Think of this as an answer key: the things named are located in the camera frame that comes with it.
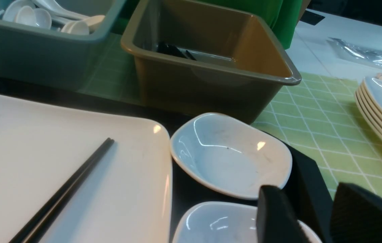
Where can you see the clear plastic bag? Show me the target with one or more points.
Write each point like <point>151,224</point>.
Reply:
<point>357,54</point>

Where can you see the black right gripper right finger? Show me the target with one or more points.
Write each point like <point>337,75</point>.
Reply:
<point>356,215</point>

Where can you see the large white rectangular plate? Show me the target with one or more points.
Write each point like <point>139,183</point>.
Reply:
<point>126,199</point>

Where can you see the green checkered table mat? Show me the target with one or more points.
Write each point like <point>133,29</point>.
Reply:
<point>319,118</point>

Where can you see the black chopstick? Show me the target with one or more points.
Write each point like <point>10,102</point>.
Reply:
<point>72,184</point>
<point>76,190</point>

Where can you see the green backdrop cloth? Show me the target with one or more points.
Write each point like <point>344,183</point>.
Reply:
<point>281,16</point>

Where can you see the white small square bowl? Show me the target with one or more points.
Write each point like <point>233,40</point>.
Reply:
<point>229,156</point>

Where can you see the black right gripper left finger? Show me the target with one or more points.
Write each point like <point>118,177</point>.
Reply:
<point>276,219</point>

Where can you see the white spoons pile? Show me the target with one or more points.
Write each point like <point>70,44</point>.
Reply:
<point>49,14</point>

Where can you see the brown plastic bin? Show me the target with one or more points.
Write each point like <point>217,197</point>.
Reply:
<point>240,65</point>

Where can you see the black chopsticks in bin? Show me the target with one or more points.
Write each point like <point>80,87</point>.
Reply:
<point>173,50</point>

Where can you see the blue-grey plastic bin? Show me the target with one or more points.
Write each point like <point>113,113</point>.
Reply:
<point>52,58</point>

